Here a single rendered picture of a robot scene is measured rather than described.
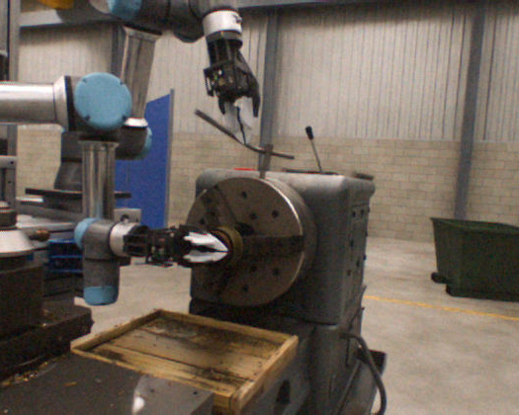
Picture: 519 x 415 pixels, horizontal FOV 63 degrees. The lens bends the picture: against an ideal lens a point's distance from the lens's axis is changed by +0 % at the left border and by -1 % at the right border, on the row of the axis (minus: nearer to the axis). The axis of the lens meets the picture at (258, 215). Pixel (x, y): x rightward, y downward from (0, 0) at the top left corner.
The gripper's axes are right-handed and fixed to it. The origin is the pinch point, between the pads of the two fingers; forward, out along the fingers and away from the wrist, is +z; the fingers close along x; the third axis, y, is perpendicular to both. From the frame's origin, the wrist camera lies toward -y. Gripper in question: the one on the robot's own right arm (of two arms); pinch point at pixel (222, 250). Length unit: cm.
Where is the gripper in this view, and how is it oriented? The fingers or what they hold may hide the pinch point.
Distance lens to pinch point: 87.3
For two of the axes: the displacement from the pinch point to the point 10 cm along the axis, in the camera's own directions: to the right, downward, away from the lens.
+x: 0.6, -9.9, -0.9
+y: -4.0, 0.5, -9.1
